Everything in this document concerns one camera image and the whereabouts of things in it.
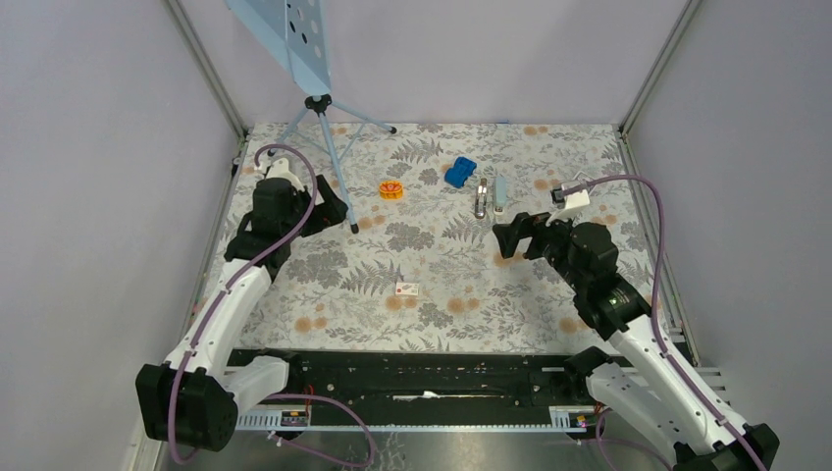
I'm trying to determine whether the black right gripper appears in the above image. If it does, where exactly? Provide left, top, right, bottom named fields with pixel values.
left=492, top=205, right=587, bottom=292

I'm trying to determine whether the silver stapler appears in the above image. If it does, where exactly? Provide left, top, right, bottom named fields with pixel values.
left=474, top=175, right=508, bottom=219

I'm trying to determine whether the cardboard staple box sleeve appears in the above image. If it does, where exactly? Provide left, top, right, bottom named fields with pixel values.
left=395, top=282, right=420, bottom=296

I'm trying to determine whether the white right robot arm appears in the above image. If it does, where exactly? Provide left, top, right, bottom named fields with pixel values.
left=493, top=213, right=780, bottom=470

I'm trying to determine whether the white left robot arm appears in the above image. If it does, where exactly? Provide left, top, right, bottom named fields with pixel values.
left=135, top=176, right=347, bottom=451

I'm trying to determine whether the orange tape roll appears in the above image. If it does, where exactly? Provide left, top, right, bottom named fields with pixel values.
left=379, top=181, right=404, bottom=200

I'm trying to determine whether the floral tablecloth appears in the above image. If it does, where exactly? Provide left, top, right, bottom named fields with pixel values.
left=220, top=122, right=653, bottom=353

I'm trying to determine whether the blue toy car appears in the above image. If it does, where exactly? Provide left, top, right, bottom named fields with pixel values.
left=443, top=156, right=477, bottom=188

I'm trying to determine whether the blue music stand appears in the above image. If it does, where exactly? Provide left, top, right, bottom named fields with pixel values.
left=226, top=0, right=397, bottom=234

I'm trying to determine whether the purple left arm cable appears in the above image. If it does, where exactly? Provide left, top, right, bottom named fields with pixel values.
left=166, top=143, right=379, bottom=469

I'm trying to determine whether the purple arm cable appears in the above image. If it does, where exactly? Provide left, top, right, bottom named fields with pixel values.
left=571, top=174, right=771, bottom=471
left=166, top=143, right=379, bottom=469

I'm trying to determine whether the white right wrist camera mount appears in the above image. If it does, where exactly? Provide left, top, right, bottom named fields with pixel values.
left=546, top=181, right=591, bottom=227

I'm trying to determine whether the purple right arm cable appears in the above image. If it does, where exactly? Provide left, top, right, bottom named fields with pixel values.
left=571, top=174, right=771, bottom=471

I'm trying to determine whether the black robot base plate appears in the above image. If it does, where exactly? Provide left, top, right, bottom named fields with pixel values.
left=228, top=348, right=598, bottom=428

